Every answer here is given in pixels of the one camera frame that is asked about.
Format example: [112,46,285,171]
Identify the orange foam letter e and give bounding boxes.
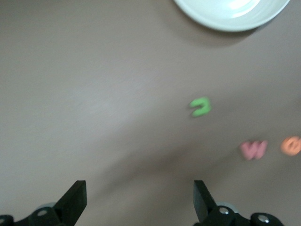
[280,136,301,156]

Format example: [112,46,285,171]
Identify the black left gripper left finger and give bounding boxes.
[15,180,87,226]

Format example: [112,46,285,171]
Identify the green foam letter u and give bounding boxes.
[189,97,212,118]

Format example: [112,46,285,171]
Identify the pink foam letter w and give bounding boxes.
[239,140,269,161]

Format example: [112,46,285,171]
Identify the beige plate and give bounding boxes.
[173,0,292,32]

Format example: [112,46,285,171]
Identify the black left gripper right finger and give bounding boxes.
[194,180,251,226]

